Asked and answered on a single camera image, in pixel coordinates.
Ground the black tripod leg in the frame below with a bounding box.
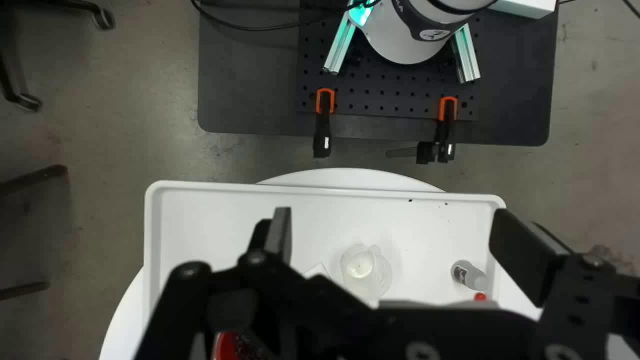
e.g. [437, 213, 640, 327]
[0, 0, 115, 114]

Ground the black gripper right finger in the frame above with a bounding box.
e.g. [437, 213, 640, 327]
[489, 207, 570, 310]

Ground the white plastic tray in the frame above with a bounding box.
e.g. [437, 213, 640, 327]
[141, 176, 543, 360]

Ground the black perforated breadboard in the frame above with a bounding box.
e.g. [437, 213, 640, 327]
[295, 10, 483, 123]

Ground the small steel shaker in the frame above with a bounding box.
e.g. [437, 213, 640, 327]
[449, 258, 489, 287]

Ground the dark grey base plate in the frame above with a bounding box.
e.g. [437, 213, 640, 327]
[195, 0, 559, 147]

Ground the black cable on base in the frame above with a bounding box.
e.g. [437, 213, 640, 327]
[187, 0, 351, 34]

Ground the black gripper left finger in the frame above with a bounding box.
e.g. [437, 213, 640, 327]
[247, 205, 295, 268]

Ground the white box on base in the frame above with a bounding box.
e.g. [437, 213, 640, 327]
[494, 0, 559, 21]

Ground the red bowl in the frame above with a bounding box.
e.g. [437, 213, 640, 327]
[210, 329, 267, 360]

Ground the black orange clamp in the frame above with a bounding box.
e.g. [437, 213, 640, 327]
[414, 93, 462, 166]
[311, 85, 337, 160]

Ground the teal aluminium rail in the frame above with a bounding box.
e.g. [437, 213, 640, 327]
[322, 10, 366, 74]
[449, 23, 483, 85]

